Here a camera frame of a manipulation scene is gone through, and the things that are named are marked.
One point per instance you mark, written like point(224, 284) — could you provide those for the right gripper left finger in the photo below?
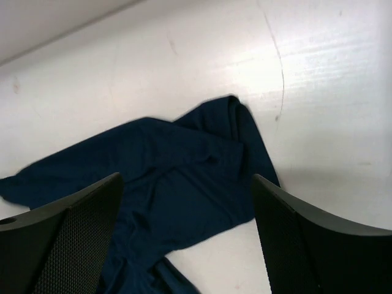
point(61, 246)

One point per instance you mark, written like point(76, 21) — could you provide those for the navy blue shorts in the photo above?
point(184, 182)

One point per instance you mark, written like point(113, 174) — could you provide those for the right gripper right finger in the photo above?
point(309, 250)

